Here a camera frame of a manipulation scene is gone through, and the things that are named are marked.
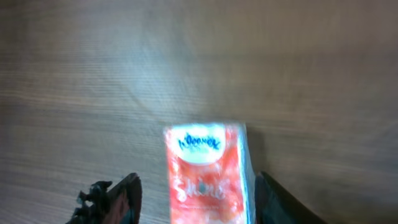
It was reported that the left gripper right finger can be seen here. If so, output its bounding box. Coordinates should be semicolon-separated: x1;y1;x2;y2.
254;171;326;224

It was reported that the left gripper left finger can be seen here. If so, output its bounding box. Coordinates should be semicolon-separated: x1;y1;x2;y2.
67;173;142;224

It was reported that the red tissue pack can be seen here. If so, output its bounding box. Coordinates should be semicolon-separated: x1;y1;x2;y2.
164;123;256;223

